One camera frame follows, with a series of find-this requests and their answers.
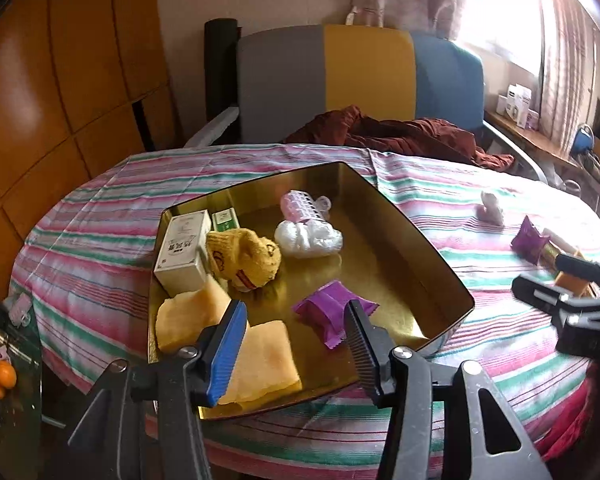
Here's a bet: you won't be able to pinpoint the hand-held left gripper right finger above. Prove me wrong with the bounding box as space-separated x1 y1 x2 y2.
343 299 553 480

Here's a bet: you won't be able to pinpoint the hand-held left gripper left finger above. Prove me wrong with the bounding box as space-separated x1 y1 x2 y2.
67 300 248 480

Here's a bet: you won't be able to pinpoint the grey yellow blue armchair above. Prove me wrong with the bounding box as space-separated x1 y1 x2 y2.
182 24 551 183

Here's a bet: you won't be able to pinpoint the glass side table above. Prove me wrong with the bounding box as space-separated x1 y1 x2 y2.
0 287 46 480

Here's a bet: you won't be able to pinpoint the wooden wardrobe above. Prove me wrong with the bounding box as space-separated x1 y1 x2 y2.
0 0 181 306

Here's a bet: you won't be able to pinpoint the purple packet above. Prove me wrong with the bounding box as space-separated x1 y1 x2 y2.
510 215 553 266
292 280 381 351

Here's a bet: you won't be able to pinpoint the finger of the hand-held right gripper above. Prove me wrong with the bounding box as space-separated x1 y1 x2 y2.
554 254 600 298
511 275 600 358

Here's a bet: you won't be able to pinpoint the small green box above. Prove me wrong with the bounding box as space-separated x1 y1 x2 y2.
211 207 241 233

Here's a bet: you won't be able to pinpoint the yellow sponge cloth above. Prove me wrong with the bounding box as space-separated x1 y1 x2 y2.
220 319 303 406
555 270 593 297
155 277 233 353

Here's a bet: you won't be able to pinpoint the pink patterned curtain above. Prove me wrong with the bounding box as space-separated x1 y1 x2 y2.
537 0 600 141

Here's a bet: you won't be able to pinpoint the white boxes on shelf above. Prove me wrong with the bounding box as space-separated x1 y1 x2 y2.
495 82 533 128

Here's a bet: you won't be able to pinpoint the black rolled mat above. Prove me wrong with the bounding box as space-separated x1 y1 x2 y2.
204 18 242 143

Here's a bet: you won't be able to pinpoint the gold metal tin tray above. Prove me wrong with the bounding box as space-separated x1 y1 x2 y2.
147 161 476 421

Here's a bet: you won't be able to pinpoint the pink hair roller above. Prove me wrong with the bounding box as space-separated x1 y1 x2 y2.
280 190 333 223

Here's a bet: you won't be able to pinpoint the blue round object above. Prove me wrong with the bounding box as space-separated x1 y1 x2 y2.
570 124 595 158

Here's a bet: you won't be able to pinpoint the red cloth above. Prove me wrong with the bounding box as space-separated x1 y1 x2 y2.
535 375 598 461

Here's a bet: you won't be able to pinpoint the cream cardboard box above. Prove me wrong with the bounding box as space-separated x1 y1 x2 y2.
154 211 213 293

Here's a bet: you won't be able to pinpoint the large white plastic bag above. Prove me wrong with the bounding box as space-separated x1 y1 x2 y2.
274 219 343 259

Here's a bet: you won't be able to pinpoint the pink green striped tablecloth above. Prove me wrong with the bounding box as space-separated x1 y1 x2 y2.
10 142 600 471

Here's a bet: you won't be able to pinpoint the wooden side table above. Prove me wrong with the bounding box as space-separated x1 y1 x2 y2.
485 110 581 171

